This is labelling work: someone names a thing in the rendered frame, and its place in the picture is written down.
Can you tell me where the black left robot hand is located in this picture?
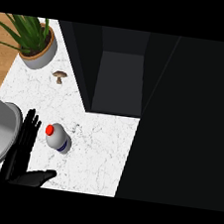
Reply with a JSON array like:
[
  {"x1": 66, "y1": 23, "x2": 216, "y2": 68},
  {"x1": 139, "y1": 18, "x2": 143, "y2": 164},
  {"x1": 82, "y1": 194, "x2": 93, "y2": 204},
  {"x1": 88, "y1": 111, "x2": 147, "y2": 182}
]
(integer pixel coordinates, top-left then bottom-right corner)
[{"x1": 0, "y1": 104, "x2": 66, "y2": 190}]

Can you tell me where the red-capped white water bottle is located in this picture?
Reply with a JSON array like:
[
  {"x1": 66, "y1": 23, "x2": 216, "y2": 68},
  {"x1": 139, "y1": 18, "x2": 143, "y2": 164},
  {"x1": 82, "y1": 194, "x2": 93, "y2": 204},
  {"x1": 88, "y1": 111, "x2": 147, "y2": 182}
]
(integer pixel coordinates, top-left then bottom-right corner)
[{"x1": 42, "y1": 122, "x2": 75, "y2": 156}]

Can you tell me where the dark grey open cabinet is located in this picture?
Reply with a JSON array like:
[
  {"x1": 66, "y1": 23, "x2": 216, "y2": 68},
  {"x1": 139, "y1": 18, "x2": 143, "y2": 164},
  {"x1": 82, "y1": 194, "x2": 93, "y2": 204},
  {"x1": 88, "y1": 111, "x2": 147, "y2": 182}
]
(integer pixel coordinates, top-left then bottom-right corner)
[{"x1": 47, "y1": 19, "x2": 182, "y2": 124}]

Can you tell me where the dark grey cabinet door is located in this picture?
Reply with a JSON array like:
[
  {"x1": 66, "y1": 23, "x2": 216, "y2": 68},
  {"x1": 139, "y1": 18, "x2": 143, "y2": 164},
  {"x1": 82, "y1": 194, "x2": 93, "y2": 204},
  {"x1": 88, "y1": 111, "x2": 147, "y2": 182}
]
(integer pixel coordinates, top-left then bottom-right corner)
[{"x1": 114, "y1": 30, "x2": 224, "y2": 213}]

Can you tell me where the brown mushroom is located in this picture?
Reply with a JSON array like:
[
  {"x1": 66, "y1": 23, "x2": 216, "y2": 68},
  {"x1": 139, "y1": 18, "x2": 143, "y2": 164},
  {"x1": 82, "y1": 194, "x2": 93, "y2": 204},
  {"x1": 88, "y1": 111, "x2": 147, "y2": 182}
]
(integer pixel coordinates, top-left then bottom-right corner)
[{"x1": 51, "y1": 69, "x2": 69, "y2": 86}]

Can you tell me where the green plant in grey pot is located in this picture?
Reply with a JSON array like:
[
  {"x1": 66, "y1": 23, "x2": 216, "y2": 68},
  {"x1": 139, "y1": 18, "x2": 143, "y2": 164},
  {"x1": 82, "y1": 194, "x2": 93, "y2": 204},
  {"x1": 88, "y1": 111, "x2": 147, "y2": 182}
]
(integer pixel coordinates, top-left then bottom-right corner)
[{"x1": 0, "y1": 11, "x2": 62, "y2": 73}]

